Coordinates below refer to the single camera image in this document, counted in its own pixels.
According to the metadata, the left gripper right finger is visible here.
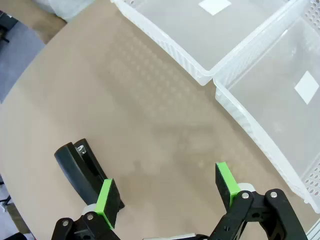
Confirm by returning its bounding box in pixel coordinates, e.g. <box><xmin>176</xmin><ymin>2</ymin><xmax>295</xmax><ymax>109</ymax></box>
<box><xmin>208</xmin><ymin>161</ymin><xmax>309</xmax><ymax>240</ymax></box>

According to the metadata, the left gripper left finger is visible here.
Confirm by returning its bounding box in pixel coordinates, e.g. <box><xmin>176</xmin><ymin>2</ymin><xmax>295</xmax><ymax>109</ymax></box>
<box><xmin>51</xmin><ymin>178</ymin><xmax>126</xmax><ymax>240</ymax></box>

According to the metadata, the black stapler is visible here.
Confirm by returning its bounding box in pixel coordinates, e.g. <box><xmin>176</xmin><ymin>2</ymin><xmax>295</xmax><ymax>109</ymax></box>
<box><xmin>54</xmin><ymin>138</ymin><xmax>125</xmax><ymax>211</ymax></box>

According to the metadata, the white perforated plastic basket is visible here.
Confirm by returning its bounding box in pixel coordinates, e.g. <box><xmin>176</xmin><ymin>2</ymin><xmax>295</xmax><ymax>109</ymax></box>
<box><xmin>109</xmin><ymin>0</ymin><xmax>307</xmax><ymax>87</ymax></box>
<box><xmin>212</xmin><ymin>9</ymin><xmax>320</xmax><ymax>215</ymax></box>

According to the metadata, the translucent plastic bag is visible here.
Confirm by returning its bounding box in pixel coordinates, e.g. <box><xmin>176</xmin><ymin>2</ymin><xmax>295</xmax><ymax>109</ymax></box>
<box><xmin>47</xmin><ymin>0</ymin><xmax>96</xmax><ymax>22</ymax></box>

